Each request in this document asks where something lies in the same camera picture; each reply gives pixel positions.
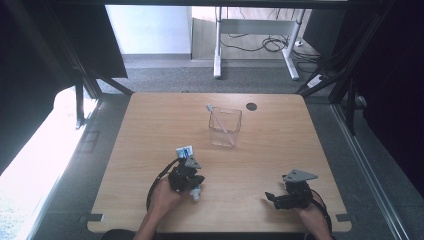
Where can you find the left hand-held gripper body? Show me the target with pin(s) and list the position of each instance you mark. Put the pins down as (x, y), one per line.
(181, 176)

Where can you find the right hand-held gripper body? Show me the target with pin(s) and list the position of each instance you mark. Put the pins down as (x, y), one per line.
(298, 193)

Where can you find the white and blue toothpaste tube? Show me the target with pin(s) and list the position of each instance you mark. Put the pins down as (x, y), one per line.
(185, 152)

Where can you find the clear plastic cup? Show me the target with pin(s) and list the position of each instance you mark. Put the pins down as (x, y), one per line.
(226, 130)

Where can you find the pink toothbrush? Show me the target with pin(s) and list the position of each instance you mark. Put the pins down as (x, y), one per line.
(220, 121)

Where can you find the person's left hand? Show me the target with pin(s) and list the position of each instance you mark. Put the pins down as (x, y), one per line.
(163, 198)

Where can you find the person's right hand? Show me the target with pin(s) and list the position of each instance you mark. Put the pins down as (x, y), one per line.
(311, 218)

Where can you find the white power strip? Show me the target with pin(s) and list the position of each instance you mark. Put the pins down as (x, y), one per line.
(316, 81)

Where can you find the black metal stand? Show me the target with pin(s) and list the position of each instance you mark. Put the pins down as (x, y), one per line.
(90, 83)
(346, 73)

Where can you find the metal floor rail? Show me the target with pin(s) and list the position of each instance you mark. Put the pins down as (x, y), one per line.
(370, 173)

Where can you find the white desk frame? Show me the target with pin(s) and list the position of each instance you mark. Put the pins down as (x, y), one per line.
(256, 26)

